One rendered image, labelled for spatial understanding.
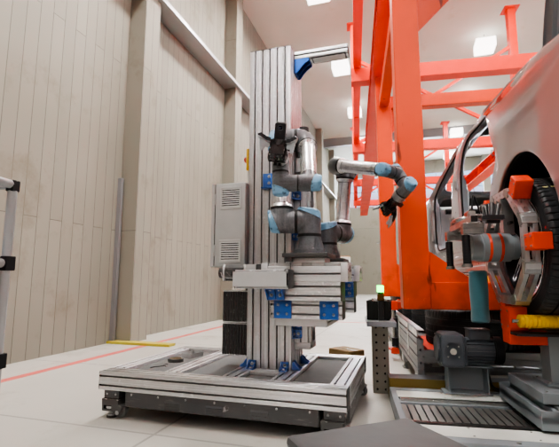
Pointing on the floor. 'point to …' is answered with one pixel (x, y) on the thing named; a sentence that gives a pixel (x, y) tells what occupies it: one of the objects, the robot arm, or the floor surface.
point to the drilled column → (380, 359)
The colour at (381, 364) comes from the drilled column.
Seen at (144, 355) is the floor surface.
